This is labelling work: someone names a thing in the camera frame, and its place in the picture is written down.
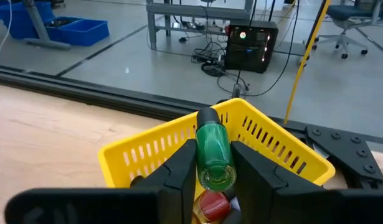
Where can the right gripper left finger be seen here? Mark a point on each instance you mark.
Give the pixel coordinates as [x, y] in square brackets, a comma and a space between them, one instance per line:
[101, 207]

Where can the blue office chair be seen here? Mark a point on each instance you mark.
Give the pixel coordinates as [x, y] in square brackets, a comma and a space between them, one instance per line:
[343, 12]

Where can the yellow plastic basket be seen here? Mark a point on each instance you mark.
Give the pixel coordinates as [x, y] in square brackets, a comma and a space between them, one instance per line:
[147, 146]

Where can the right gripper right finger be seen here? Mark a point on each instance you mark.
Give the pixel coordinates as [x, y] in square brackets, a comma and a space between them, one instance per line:
[303, 207]

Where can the black desktop computer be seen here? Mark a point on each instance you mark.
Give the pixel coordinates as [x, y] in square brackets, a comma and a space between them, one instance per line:
[250, 53]

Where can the grey metal desk frame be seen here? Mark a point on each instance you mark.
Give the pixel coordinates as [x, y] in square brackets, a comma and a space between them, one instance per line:
[191, 11]

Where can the grey table foot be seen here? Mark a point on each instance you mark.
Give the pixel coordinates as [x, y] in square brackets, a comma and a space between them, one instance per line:
[38, 25]

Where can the black aluminium table frame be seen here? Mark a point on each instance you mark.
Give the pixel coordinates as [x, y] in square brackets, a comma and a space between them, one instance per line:
[85, 93]

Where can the dark red nail polish bottle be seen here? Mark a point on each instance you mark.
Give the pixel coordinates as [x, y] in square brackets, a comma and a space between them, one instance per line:
[213, 205]

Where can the green nail polish bottle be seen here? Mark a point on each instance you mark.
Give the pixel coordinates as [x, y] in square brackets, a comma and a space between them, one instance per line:
[214, 149]

